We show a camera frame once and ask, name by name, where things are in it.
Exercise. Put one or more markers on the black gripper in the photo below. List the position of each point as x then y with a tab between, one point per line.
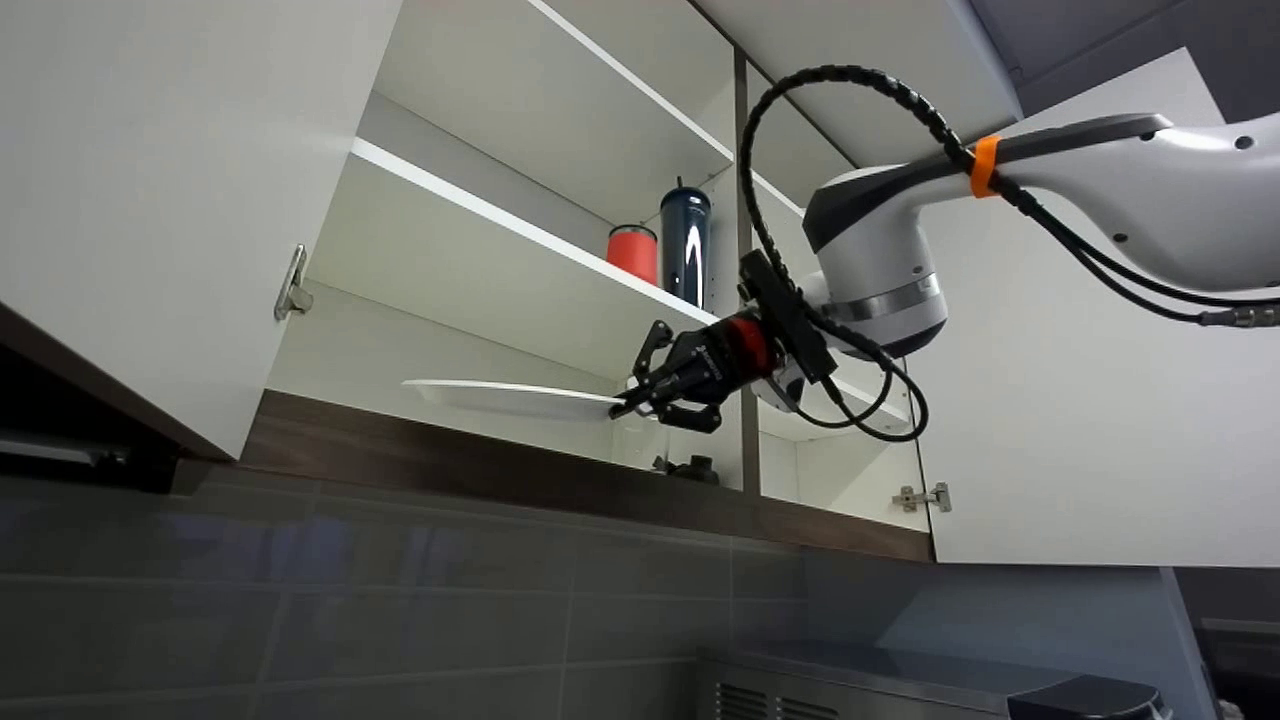
707	363

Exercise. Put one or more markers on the white plate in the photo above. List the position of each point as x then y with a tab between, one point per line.
523	396

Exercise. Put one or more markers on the brown wooden cupboard trim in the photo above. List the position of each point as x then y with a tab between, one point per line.
466	461

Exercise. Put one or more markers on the white cupboard door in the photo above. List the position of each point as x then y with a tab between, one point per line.
1066	442
163	186

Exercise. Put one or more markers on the small black object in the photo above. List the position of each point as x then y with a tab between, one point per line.
690	471

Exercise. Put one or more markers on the red gripper coupling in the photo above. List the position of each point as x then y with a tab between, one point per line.
757	347

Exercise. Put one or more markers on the red cup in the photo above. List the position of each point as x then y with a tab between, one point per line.
632	253

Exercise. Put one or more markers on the dark blue tumbler with lid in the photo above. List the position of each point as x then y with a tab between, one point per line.
687	245

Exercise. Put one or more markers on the metal door hinge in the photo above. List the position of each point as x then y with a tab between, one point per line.
293	286
922	497

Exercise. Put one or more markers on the grey vented metal appliance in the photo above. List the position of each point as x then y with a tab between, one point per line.
800	687

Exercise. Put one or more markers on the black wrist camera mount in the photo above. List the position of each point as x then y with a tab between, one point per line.
784	315

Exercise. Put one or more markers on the white wall cupboard carcass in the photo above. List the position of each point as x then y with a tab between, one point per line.
466	253

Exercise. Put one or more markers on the grey cupboard divider post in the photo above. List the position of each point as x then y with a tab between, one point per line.
744	146

